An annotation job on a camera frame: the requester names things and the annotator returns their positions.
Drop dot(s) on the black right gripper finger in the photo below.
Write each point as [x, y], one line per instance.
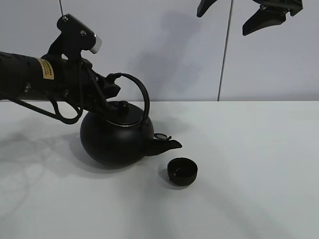
[203, 7]
[262, 19]

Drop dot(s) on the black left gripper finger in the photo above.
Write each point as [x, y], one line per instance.
[108, 86]
[110, 110]

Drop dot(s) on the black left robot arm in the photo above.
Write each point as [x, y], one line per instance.
[20, 82]

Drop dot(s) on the small black teacup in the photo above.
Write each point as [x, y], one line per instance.
[182, 171]

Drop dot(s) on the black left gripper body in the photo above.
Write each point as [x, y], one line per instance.
[75, 83]

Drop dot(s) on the black round teapot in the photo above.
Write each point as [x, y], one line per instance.
[128, 139]

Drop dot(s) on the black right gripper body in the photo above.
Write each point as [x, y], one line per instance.
[281, 6]

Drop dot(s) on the black wrist camera with silver front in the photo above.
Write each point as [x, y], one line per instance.
[74, 38]

